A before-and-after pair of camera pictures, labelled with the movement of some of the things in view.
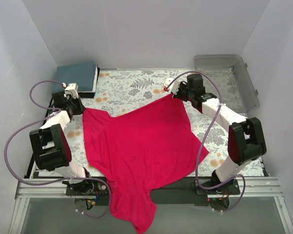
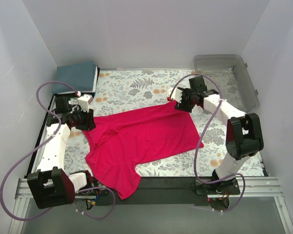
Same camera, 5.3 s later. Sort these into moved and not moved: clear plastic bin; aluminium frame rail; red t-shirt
Moved: red t-shirt
Not moved: clear plastic bin; aluminium frame rail
